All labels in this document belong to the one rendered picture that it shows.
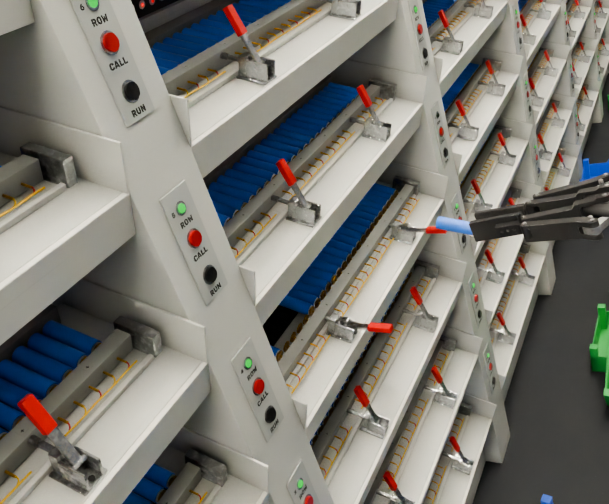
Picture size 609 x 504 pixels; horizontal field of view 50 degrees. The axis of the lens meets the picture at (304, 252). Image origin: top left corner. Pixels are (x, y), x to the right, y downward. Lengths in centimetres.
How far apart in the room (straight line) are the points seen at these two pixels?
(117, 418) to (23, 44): 34
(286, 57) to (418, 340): 60
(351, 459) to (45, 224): 64
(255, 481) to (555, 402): 120
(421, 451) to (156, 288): 77
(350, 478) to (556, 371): 104
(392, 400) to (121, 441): 60
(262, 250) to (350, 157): 27
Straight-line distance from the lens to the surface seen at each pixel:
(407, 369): 117
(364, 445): 106
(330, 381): 90
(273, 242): 82
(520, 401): 187
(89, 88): 58
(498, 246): 181
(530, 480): 169
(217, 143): 70
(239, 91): 77
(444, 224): 93
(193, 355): 68
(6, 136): 67
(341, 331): 95
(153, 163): 62
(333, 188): 93
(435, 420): 135
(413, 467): 127
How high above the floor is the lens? 129
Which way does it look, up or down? 27 degrees down
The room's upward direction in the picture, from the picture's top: 19 degrees counter-clockwise
